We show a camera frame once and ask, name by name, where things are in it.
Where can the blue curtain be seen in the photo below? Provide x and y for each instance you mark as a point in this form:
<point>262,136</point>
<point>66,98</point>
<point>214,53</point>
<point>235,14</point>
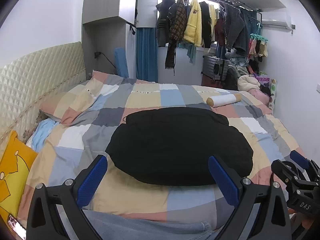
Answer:
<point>146,55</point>

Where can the cream fluffy blanket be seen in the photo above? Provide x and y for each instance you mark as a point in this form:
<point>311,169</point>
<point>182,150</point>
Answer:
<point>247,83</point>

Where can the cream quilted headboard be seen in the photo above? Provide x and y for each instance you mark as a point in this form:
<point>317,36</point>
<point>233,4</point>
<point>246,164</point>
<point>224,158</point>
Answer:
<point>33,78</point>

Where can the white air conditioner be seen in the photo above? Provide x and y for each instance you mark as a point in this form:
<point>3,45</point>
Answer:
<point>277,19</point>

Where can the pink bundled blanket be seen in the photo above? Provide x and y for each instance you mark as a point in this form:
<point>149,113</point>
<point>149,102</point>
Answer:
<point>259,95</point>

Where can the person's right hand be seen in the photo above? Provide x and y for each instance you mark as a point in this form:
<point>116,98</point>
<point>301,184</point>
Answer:
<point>300,223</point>

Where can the green sock hanger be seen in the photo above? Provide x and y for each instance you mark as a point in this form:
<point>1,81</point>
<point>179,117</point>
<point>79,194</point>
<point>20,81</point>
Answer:
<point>258,46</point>

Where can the black puffer jacket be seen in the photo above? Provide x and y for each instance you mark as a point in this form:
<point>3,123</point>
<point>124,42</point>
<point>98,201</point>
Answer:
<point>172,146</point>

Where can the white cylindrical bolster pillow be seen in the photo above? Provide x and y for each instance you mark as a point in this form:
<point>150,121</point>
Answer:
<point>222,100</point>

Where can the yellow fleece jacket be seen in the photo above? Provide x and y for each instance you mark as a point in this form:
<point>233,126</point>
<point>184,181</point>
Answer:
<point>193,31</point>

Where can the colourful patchwork duvet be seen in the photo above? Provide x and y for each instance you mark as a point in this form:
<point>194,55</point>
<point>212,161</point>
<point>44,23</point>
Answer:
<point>70,149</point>

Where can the yellow cartoon pillow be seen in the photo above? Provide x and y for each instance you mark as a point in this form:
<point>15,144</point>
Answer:
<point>16,163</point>

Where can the grey wall cabinet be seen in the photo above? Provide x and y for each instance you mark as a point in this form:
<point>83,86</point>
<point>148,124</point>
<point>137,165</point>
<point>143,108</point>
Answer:
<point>106,11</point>

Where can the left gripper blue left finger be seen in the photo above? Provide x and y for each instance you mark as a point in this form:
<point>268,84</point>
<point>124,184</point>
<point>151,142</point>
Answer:
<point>44,221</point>

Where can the plaid brown shirt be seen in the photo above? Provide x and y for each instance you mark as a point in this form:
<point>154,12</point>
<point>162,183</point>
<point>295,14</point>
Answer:
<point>177,16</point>

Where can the grey jeans legs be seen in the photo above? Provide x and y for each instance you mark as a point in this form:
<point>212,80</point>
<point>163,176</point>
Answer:
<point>110,226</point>

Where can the dark denim jacket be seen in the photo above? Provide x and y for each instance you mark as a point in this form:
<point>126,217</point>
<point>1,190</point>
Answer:
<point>235,29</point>

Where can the light blue pillow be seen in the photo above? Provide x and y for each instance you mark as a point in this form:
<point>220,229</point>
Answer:
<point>42,131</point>

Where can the blue padded board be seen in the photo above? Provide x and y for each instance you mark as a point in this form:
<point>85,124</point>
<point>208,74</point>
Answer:
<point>121,62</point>

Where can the patchwork pillow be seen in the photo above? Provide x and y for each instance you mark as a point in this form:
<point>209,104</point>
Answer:
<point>65,107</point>

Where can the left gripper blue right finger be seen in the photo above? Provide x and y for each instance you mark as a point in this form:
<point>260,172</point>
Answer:
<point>272,220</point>

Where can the grey suitcase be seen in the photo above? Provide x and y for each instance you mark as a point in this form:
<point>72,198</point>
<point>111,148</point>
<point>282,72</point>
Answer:
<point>215,68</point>

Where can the black hanging coat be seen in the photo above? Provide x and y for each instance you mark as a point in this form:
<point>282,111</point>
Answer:
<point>206,25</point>

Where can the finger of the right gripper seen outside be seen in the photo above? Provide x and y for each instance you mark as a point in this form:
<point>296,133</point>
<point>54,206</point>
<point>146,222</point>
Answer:
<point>298,156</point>

